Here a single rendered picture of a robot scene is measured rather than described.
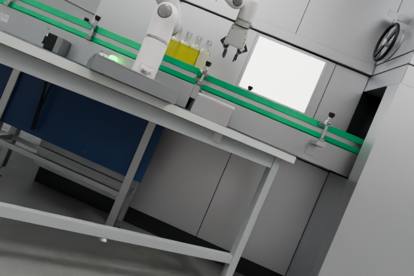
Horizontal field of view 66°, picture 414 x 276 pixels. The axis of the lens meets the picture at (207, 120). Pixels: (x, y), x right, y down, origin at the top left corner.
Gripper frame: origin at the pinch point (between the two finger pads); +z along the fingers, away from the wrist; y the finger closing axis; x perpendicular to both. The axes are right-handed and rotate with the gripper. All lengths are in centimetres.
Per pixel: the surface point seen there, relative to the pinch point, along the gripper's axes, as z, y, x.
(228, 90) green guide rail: 17.0, -5.5, -2.5
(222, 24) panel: -10.0, 14.4, -29.2
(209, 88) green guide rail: 19.6, 3.6, -0.5
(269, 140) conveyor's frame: 30.9, -35.4, 3.6
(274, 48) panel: -8.2, -18.2, -30.8
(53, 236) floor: 94, 36, 60
